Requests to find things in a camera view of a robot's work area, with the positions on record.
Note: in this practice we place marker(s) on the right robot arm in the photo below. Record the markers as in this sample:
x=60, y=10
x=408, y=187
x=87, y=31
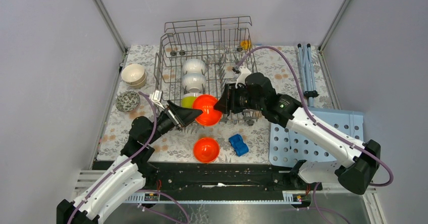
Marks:
x=356, y=162

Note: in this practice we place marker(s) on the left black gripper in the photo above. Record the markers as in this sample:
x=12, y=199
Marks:
x=180, y=117

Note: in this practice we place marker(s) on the blue folded metal stand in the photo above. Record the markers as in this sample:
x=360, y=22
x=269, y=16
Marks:
x=307, y=72

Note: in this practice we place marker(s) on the yellow-green bowl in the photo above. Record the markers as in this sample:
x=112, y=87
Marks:
x=188, y=99

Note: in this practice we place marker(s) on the floral patterned table mat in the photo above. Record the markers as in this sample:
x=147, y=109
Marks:
x=279, y=64

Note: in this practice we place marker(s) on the blue toy car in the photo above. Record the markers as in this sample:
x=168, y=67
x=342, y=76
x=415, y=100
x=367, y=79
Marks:
x=238, y=145

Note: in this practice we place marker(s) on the white ribbed bowl rear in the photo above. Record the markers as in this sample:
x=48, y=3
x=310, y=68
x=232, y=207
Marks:
x=194, y=66

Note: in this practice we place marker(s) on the orange bowl front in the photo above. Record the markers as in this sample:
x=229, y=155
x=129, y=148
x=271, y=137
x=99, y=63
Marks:
x=206, y=150

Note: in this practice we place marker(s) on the orange bowl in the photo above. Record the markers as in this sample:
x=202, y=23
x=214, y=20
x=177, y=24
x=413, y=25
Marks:
x=209, y=116
x=206, y=150

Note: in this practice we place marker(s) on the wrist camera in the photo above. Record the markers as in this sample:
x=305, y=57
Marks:
x=156, y=98
x=243, y=72

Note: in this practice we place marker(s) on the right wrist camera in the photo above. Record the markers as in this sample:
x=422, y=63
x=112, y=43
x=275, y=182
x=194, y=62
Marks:
x=243, y=72

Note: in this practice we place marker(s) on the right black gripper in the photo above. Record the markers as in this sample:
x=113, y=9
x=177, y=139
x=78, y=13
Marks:
x=227, y=103

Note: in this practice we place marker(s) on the beige bowl with leaf pattern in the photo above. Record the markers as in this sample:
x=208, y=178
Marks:
x=133, y=74

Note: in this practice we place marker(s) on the pink patterned bowl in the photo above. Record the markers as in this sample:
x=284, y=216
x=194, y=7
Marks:
x=127, y=101

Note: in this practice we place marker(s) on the white ribbed bowl middle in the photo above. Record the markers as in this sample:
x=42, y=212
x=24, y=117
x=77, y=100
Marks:
x=194, y=82

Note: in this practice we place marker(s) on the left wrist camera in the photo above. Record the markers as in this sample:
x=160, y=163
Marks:
x=156, y=98

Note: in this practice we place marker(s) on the white ribbed bowl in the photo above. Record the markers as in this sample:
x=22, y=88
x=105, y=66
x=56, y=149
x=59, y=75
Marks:
x=194, y=66
x=194, y=82

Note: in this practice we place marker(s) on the light blue perforated board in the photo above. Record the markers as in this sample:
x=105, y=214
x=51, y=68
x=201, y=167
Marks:
x=286, y=148

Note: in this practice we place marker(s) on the grey wire dish rack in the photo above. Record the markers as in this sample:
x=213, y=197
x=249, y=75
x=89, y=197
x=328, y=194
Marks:
x=215, y=41

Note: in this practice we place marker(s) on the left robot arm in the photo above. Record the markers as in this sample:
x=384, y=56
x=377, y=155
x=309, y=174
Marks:
x=129, y=172

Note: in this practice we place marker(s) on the plain beige bowl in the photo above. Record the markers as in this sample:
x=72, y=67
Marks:
x=137, y=86

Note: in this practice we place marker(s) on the yellow rubber duck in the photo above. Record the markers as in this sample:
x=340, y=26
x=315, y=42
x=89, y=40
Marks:
x=245, y=44

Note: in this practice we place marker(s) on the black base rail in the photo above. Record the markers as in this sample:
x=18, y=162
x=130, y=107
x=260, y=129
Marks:
x=223, y=182

